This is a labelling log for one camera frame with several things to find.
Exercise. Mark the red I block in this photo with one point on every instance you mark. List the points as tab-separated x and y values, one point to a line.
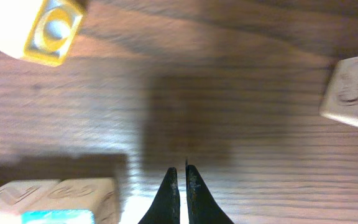
17	196

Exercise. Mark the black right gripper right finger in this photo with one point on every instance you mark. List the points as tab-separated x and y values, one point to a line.
202	207

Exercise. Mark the blue P wooden block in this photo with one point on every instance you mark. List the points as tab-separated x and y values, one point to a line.
76	201

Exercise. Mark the plain wood top block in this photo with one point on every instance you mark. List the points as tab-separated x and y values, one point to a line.
39	31

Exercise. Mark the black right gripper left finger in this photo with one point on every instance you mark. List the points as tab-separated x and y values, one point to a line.
165	208

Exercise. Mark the blue 2 wooden block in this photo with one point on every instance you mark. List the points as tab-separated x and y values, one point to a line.
340	101

